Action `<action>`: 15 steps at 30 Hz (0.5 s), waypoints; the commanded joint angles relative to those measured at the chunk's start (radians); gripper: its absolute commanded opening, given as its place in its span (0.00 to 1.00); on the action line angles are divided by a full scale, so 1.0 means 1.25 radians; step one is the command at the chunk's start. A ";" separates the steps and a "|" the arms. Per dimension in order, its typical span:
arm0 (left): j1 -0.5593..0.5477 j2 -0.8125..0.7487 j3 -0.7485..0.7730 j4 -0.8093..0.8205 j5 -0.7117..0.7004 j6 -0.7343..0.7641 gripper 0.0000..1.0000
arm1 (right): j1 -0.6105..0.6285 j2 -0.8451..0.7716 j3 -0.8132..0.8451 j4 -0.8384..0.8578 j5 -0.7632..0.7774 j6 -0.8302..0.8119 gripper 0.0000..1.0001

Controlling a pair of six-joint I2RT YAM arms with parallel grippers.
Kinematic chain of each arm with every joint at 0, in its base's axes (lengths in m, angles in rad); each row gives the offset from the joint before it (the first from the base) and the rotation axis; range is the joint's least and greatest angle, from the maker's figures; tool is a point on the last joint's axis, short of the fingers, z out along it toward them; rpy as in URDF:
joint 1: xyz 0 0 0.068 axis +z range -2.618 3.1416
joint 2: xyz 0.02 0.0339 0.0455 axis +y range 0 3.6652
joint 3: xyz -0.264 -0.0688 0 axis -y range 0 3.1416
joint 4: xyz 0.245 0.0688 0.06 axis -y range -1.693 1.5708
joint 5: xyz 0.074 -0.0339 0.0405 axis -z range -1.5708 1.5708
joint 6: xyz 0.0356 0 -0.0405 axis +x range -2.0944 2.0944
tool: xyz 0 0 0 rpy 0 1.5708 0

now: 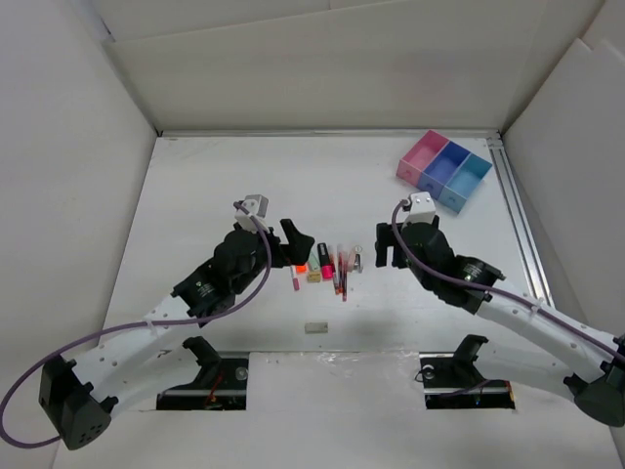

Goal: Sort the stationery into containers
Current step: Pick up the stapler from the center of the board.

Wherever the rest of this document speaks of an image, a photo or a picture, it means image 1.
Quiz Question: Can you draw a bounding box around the pink container box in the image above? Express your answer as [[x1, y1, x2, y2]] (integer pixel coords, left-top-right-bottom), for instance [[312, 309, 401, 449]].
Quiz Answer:
[[396, 130, 449, 187]]

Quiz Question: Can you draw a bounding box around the pink white acrylic marker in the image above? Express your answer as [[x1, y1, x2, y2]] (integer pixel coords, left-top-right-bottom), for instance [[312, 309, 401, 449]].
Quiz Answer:
[[290, 265, 301, 291]]

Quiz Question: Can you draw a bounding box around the red pen refill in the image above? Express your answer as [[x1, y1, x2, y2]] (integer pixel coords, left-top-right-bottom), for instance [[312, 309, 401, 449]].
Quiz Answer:
[[337, 244, 345, 297]]

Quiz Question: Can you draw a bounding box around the pink black highlighter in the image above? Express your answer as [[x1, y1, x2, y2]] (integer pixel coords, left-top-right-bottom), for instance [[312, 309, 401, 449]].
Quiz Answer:
[[317, 242, 333, 280]]

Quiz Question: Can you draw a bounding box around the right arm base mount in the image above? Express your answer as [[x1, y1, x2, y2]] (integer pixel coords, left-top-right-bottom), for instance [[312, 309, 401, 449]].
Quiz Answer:
[[414, 334, 516, 410]]

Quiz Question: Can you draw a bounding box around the pink pen refill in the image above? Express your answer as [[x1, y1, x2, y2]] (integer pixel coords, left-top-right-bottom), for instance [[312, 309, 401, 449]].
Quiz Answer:
[[341, 250, 355, 302]]

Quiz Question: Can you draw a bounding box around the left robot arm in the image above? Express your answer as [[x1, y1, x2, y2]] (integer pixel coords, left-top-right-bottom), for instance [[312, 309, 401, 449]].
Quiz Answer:
[[39, 219, 314, 450]]

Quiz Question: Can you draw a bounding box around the light blue container box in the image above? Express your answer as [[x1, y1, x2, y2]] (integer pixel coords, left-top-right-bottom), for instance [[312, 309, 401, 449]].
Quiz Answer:
[[438, 153, 492, 213]]

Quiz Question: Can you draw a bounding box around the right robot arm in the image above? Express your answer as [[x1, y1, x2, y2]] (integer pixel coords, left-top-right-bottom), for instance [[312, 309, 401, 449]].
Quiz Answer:
[[375, 220, 624, 428]]

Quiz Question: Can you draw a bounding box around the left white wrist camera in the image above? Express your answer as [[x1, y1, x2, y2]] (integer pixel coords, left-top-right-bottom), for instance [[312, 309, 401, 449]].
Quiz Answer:
[[234, 194, 269, 233]]

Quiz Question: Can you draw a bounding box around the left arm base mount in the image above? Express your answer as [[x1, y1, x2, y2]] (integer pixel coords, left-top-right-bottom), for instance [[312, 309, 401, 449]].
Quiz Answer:
[[155, 336, 250, 411]]

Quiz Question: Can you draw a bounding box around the white eraser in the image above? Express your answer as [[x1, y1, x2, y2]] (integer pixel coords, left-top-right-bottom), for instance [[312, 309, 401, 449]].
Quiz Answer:
[[305, 321, 329, 334]]

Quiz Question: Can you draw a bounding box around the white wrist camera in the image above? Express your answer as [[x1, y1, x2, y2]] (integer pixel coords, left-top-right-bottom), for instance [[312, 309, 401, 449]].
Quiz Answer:
[[402, 192, 436, 226], [234, 194, 269, 233]]

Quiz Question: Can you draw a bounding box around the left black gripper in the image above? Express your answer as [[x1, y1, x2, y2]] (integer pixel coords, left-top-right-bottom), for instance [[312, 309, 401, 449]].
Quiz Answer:
[[231, 219, 313, 295]]

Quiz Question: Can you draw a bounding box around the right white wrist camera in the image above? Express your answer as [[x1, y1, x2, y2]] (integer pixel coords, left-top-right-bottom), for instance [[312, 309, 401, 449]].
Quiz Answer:
[[402, 192, 436, 226]]

